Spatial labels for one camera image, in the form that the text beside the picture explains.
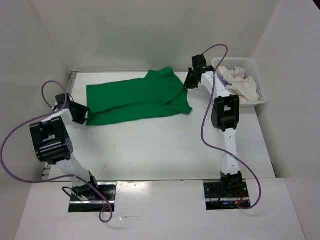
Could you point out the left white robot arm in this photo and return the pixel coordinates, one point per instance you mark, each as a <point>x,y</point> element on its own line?
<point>53,145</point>

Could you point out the green t shirt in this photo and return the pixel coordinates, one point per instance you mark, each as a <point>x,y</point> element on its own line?
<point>159,94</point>

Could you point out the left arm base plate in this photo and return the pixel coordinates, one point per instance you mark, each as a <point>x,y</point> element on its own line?
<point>82,204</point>

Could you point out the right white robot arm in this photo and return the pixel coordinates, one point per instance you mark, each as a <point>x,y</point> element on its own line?
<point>225,117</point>

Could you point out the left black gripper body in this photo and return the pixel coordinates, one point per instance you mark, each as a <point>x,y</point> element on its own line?
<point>74,105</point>

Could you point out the white plastic basket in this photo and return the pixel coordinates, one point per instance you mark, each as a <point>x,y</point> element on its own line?
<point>250,69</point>

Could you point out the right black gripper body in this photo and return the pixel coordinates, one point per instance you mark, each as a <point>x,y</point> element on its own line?
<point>190,79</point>

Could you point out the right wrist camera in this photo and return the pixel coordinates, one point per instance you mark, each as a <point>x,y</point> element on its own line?
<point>198,62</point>

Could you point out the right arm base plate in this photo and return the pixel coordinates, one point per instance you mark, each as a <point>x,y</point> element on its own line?
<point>216,199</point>

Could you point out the cream white t shirt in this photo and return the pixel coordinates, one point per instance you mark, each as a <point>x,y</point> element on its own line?
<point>250,97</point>

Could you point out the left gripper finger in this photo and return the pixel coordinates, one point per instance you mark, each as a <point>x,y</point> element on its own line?
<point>79,120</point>
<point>77,110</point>

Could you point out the lavender t shirt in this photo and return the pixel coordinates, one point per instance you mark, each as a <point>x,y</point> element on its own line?
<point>235,81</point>

